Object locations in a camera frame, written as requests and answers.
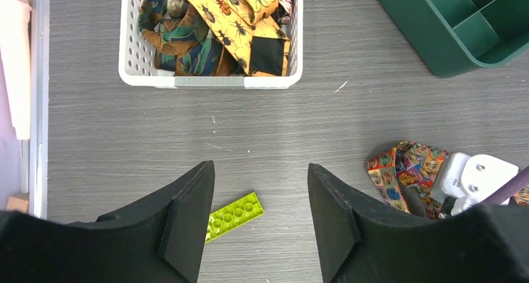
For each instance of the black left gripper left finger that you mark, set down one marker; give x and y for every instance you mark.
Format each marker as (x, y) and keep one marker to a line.
(158, 238)

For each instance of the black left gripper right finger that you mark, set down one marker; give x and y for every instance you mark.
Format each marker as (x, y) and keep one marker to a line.
(361, 239)

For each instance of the colourful shell pattern tie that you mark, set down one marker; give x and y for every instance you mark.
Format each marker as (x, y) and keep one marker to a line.
(404, 177)

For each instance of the lime green lego plate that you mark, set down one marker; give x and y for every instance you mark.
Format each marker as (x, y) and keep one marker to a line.
(233, 216)

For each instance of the white perforated plastic basket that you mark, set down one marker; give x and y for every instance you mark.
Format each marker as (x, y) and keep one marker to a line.
(136, 67)

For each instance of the brown green leaf tie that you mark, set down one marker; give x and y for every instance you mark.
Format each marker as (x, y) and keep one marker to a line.
(182, 40)

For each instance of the green compartment tray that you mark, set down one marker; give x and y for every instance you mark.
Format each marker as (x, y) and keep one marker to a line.
(454, 37)

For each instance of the dark floral rose tie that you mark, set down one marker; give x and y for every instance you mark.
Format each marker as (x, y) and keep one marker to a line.
(284, 12)

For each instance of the yellow beetle pattern tie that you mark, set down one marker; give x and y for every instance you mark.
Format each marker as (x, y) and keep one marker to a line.
(249, 33)

